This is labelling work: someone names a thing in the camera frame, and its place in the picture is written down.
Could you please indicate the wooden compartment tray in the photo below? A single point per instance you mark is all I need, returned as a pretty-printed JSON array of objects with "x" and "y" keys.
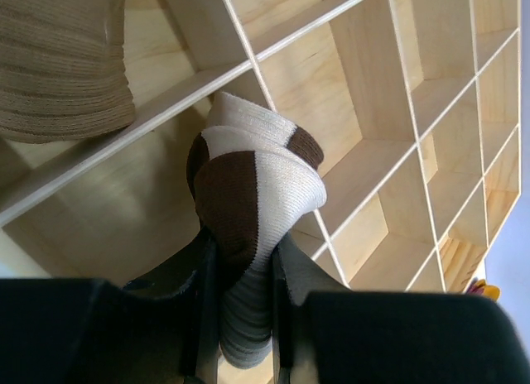
[{"x": 415, "y": 105}]

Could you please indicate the cream brown striped sock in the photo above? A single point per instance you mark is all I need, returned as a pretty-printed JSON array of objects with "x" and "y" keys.
[{"x": 252, "y": 174}]

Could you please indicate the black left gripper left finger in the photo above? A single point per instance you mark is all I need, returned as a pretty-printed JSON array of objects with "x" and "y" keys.
[{"x": 181, "y": 340}]

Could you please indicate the tan brown ribbed sock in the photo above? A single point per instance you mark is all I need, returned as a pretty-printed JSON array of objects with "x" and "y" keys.
[{"x": 62, "y": 71}]

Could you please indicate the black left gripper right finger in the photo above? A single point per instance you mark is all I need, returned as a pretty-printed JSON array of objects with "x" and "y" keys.
[{"x": 294, "y": 276}]

